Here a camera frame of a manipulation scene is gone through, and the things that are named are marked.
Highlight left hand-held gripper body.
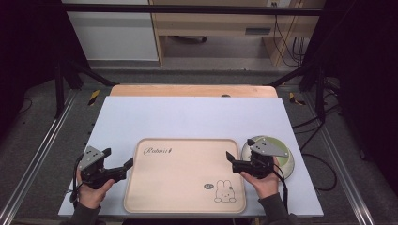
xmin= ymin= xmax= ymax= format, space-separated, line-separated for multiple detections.
xmin=78 ymin=145 xmax=127 ymax=190

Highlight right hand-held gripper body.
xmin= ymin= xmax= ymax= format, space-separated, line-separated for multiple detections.
xmin=232 ymin=136 xmax=289 ymax=180

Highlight green and white bowl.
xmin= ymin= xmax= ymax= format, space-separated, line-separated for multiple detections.
xmin=240 ymin=135 xmax=296 ymax=181

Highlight beige tray with rabbit print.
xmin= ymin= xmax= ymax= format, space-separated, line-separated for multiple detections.
xmin=123 ymin=137 xmax=247 ymax=215

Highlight person's left hand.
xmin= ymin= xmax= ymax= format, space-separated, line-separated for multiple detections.
xmin=75 ymin=170 xmax=115 ymax=210

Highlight person's right hand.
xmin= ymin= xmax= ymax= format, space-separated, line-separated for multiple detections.
xmin=239 ymin=157 xmax=281 ymax=200

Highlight yellow and black tape strip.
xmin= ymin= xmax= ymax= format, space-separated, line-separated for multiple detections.
xmin=288 ymin=92 xmax=307 ymax=107
xmin=87 ymin=89 xmax=101 ymax=107

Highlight white table mat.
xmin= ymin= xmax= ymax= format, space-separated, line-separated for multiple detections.
xmin=58 ymin=96 xmax=325 ymax=218

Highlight black metal stand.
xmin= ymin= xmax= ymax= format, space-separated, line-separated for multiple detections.
xmin=54 ymin=59 xmax=117 ymax=119
xmin=268 ymin=61 xmax=327 ymax=122

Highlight wooden table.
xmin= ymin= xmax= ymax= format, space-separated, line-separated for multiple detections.
xmin=109 ymin=83 xmax=279 ymax=98

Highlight white cabinet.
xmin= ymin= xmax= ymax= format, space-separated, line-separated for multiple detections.
xmin=61 ymin=0 xmax=160 ymax=62

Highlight wooden desk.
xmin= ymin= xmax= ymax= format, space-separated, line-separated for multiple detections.
xmin=148 ymin=0 xmax=327 ymax=68

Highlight black curtain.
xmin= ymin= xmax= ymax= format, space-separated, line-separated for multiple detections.
xmin=299 ymin=0 xmax=398 ymax=188
xmin=0 ymin=0 xmax=90 ymax=148

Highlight black horizontal bar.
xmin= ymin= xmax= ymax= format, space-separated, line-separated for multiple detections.
xmin=61 ymin=3 xmax=324 ymax=17

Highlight left hand-held gripper cable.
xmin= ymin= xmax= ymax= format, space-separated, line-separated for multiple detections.
xmin=69 ymin=153 xmax=84 ymax=204

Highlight hand-held gripper cable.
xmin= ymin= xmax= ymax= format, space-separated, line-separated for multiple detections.
xmin=271 ymin=168 xmax=290 ymax=215
xmin=69 ymin=153 xmax=84 ymax=204

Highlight right hand-held gripper cable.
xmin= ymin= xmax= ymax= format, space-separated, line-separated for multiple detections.
xmin=271 ymin=168 xmax=290 ymax=215

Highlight aluminium floor rail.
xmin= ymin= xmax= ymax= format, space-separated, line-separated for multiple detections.
xmin=303 ymin=93 xmax=375 ymax=225
xmin=0 ymin=89 xmax=79 ymax=225

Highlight black floor cable loop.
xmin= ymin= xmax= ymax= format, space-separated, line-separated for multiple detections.
xmin=299 ymin=152 xmax=339 ymax=192

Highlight black hanging cables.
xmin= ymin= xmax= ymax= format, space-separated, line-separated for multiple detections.
xmin=272 ymin=2 xmax=307 ymax=68

